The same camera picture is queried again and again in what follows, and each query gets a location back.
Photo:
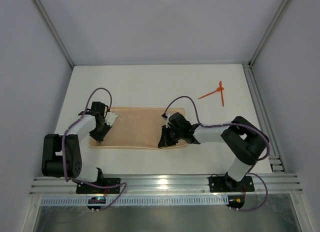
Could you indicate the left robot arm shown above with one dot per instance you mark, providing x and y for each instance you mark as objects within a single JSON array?
[{"x": 61, "y": 155}]

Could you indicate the aluminium front rail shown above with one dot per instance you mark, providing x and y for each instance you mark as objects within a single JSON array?
[{"x": 163, "y": 185}]

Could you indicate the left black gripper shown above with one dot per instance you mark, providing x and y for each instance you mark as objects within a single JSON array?
[{"x": 100, "y": 131}]

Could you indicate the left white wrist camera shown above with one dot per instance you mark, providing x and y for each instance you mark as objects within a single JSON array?
[{"x": 110, "y": 118}]

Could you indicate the frame post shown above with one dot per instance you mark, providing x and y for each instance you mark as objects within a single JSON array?
[
  {"x": 276, "y": 18},
  {"x": 53, "y": 31}
]

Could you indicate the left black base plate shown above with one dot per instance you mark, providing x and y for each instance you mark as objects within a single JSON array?
[{"x": 102, "y": 186}]

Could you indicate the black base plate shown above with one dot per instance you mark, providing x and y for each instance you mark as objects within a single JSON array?
[
  {"x": 225, "y": 184},
  {"x": 102, "y": 186}
]

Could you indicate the aluminium rail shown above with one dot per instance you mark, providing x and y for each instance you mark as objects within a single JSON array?
[
  {"x": 163, "y": 185},
  {"x": 275, "y": 159}
]

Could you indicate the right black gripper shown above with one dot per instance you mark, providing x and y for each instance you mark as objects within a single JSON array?
[{"x": 167, "y": 135}]

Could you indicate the perforated cable tray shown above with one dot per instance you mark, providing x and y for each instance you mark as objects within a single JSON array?
[{"x": 99, "y": 201}]

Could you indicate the orange plastic fork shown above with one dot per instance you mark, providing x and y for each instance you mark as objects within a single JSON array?
[{"x": 219, "y": 89}]

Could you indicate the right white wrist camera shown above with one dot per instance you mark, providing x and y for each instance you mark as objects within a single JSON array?
[{"x": 167, "y": 116}]

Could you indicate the peach cloth napkin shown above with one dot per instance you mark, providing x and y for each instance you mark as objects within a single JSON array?
[{"x": 134, "y": 128}]

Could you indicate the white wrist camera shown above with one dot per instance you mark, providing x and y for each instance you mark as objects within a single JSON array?
[
  {"x": 110, "y": 118},
  {"x": 167, "y": 116}
]

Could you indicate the right frame post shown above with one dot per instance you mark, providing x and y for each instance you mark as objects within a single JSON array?
[{"x": 276, "y": 18}]

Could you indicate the orange plastic knife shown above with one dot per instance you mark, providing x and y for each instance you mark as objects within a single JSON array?
[{"x": 222, "y": 97}]

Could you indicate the left frame post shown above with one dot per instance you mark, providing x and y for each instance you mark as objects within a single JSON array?
[{"x": 53, "y": 31}]

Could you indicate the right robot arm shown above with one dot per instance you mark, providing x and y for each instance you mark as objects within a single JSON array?
[{"x": 245, "y": 141}]

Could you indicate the right side aluminium rail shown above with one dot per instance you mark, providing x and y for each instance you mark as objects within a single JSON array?
[{"x": 275, "y": 159}]

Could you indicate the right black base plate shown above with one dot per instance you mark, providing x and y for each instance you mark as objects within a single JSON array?
[{"x": 225, "y": 184}]

